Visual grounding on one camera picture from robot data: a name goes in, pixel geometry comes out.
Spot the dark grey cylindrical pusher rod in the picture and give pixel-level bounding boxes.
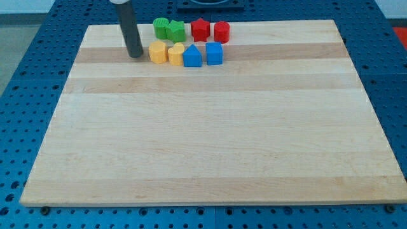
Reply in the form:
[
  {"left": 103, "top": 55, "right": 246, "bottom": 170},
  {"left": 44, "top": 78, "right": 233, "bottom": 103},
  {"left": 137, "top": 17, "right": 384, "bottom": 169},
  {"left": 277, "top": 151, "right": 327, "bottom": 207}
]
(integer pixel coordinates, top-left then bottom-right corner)
[{"left": 113, "top": 0, "right": 143, "bottom": 58}]

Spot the green star block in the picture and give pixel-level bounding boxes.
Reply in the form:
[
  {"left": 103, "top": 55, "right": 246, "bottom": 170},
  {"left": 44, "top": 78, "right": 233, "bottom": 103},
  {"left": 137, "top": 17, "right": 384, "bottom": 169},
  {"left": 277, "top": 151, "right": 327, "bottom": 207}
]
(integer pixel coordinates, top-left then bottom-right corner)
[{"left": 165, "top": 20, "right": 186, "bottom": 43}]

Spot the red star block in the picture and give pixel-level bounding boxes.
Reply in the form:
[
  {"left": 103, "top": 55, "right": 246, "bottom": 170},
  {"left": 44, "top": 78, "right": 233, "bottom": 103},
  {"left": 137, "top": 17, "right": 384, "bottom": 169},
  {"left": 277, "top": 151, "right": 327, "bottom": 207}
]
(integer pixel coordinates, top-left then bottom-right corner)
[{"left": 190, "top": 18, "right": 210, "bottom": 42}]

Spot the yellow hexagon block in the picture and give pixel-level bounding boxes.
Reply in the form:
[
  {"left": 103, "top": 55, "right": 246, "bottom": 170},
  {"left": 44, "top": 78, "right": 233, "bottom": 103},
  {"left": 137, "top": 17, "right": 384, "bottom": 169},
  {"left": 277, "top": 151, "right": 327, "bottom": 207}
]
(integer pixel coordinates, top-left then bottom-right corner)
[{"left": 148, "top": 41, "right": 168, "bottom": 64}]

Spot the green cylinder block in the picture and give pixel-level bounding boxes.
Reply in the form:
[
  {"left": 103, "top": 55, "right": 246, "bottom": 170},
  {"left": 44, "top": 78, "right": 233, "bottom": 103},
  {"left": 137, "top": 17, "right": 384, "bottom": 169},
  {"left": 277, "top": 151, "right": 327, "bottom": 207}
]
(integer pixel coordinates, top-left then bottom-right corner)
[{"left": 153, "top": 17, "right": 169, "bottom": 39}]

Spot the yellow heart block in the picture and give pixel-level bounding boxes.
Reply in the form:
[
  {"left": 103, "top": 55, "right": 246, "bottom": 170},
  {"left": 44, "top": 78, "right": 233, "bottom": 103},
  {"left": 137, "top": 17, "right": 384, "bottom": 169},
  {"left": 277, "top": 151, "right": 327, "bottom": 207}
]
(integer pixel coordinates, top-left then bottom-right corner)
[{"left": 168, "top": 43, "right": 185, "bottom": 66}]

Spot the blue triangle house block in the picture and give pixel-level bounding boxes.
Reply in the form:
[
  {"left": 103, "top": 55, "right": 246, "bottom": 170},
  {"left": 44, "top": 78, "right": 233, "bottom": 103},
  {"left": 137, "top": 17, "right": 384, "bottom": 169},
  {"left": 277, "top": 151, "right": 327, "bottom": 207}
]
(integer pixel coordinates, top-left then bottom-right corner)
[{"left": 183, "top": 45, "right": 202, "bottom": 67}]

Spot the blue cube block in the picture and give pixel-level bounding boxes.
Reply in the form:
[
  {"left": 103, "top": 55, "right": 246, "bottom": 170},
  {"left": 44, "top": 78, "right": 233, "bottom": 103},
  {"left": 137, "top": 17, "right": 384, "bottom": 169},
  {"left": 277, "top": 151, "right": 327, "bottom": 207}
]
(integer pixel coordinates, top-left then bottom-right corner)
[{"left": 205, "top": 42, "right": 223, "bottom": 66}]

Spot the red cylinder block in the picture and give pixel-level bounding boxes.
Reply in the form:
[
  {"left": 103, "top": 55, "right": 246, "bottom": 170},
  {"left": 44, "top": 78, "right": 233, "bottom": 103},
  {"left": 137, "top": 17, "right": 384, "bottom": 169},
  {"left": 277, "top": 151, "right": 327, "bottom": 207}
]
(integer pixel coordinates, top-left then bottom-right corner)
[{"left": 214, "top": 21, "right": 230, "bottom": 44}]

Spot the light wooden board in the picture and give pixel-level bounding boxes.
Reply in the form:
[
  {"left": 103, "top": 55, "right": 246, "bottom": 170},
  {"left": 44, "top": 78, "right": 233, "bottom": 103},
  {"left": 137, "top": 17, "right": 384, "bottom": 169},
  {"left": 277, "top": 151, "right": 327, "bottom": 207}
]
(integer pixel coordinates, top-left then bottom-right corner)
[{"left": 20, "top": 20, "right": 406, "bottom": 207}]

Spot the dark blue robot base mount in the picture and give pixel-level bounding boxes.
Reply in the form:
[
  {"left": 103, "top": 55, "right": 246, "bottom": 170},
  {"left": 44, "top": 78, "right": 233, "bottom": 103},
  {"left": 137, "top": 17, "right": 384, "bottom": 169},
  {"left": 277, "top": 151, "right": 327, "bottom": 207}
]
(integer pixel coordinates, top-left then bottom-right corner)
[{"left": 176, "top": 0, "right": 245, "bottom": 10}]

